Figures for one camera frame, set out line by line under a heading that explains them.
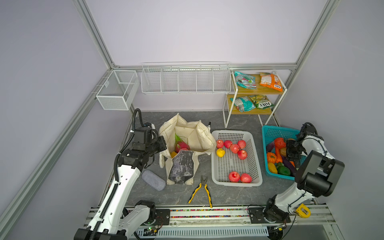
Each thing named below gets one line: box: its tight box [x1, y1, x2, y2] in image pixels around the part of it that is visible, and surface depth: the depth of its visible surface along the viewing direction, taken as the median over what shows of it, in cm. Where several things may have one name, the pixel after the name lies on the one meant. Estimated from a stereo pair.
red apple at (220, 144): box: [216, 139, 224, 149], surface depth 98 cm
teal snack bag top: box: [234, 71, 257, 90], surface depth 86 cm
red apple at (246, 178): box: [240, 173, 253, 184], surface depth 82 cm
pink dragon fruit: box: [175, 133, 191, 153], surface depth 96 cm
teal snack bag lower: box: [230, 96, 256, 113], surface depth 101 cm
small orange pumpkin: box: [267, 152, 277, 164], surface depth 91 cm
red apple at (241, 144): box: [237, 140, 247, 149], surface depth 98 cm
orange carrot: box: [276, 147, 283, 163], surface depth 93 cm
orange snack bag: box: [259, 72, 284, 92], surface depth 88 cm
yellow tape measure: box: [296, 203, 311, 218], surface depth 75 cm
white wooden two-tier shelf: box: [223, 71, 288, 129], surface depth 92 cm
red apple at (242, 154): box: [237, 149, 248, 160], surface depth 93 cm
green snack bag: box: [248, 94, 275, 110], surface depth 103 cm
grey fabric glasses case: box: [141, 170, 167, 191], surface depth 85 cm
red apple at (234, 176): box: [228, 171, 240, 183], surface depth 83 cm
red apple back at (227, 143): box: [223, 140, 233, 149], surface depth 98 cm
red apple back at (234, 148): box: [230, 143, 240, 154], surface depth 96 cm
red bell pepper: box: [274, 137, 287, 149], surface depth 94 cm
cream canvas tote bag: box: [158, 114, 217, 185], surface depth 86 cm
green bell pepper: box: [275, 162, 291, 176], surface depth 86 cm
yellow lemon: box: [216, 148, 226, 158], surface depth 93 cm
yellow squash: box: [268, 162, 278, 174], surface depth 87 cm
